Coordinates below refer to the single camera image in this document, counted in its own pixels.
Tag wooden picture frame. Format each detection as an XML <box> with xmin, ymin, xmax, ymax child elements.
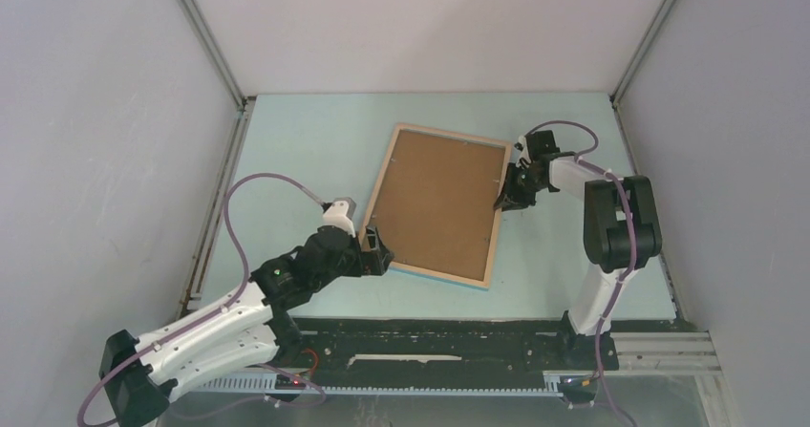
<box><xmin>357</xmin><ymin>122</ymin><xmax>515</xmax><ymax>291</ymax></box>

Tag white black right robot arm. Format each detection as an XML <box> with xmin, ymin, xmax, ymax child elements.
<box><xmin>494</xmin><ymin>130</ymin><xmax>663</xmax><ymax>368</ymax></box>

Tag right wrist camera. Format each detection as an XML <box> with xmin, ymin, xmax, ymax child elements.
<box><xmin>514</xmin><ymin>136</ymin><xmax>531</xmax><ymax>161</ymax></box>

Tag left corner aluminium rail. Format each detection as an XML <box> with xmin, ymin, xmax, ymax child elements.
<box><xmin>160</xmin><ymin>0</ymin><xmax>249</xmax><ymax>112</ymax></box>

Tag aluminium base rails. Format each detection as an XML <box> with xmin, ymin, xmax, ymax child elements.
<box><xmin>126</xmin><ymin>329</ymin><xmax>735</xmax><ymax>427</ymax></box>

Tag corner aluminium rail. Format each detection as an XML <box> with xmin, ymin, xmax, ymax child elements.
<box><xmin>610</xmin><ymin>0</ymin><xmax>679</xmax><ymax>109</ymax></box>
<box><xmin>160</xmin><ymin>0</ymin><xmax>249</xmax><ymax>112</ymax></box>

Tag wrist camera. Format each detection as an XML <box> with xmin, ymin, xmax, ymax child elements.
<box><xmin>514</xmin><ymin>136</ymin><xmax>531</xmax><ymax>161</ymax></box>
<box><xmin>322</xmin><ymin>198</ymin><xmax>356</xmax><ymax>237</ymax></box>

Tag right corner aluminium rail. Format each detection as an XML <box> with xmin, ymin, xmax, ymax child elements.
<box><xmin>610</xmin><ymin>0</ymin><xmax>679</xmax><ymax>109</ymax></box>

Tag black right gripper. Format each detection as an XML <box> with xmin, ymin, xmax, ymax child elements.
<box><xmin>495</xmin><ymin>162</ymin><xmax>547</xmax><ymax>212</ymax></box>

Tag white cable duct strip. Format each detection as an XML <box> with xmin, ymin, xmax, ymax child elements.
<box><xmin>189</xmin><ymin>373</ymin><xmax>565</xmax><ymax>397</ymax></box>

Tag brown frame backing board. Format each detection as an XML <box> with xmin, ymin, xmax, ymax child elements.
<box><xmin>365</xmin><ymin>130</ymin><xmax>507</xmax><ymax>282</ymax></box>

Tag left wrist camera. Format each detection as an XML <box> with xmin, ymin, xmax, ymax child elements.
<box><xmin>322</xmin><ymin>198</ymin><xmax>356</xmax><ymax>237</ymax></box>

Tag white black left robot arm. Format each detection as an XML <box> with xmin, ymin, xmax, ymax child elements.
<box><xmin>99</xmin><ymin>225</ymin><xmax>394</xmax><ymax>426</ymax></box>

